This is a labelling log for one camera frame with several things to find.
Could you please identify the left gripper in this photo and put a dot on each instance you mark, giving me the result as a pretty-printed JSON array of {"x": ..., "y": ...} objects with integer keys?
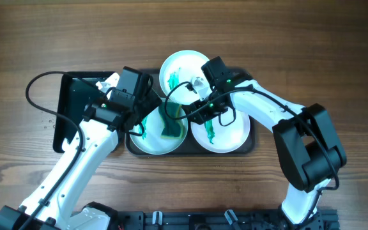
[{"x": 152, "y": 104}]

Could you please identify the black water basin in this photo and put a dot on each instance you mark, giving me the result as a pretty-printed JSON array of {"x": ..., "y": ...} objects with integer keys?
[{"x": 74, "y": 95}]

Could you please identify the white plate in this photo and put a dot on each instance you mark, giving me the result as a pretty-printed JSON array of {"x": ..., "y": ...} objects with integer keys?
[
  {"x": 180, "y": 67},
  {"x": 223, "y": 134}
]

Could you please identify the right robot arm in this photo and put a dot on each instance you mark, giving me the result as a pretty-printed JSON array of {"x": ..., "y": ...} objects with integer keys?
[{"x": 309, "y": 150}]

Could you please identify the dark brown serving tray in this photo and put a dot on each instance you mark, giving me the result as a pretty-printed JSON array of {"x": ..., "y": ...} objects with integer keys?
[{"x": 191, "y": 148}]

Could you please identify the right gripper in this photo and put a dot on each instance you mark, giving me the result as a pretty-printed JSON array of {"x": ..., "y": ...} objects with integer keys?
[{"x": 195, "y": 113}]

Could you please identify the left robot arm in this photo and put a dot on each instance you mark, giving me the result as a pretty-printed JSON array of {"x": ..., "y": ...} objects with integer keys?
[{"x": 50, "y": 206}]

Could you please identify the white plate top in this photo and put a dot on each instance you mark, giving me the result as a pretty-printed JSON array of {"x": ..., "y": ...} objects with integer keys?
[{"x": 180, "y": 67}]

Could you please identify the pale blue plate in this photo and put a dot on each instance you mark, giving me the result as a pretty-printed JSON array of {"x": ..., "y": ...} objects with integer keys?
[{"x": 150, "y": 140}]

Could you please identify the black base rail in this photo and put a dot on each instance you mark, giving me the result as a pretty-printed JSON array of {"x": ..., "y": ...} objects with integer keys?
[{"x": 253, "y": 220}]

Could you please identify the green yellow sponge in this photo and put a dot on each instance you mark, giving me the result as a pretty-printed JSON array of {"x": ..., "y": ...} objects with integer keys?
[{"x": 172, "y": 129}]

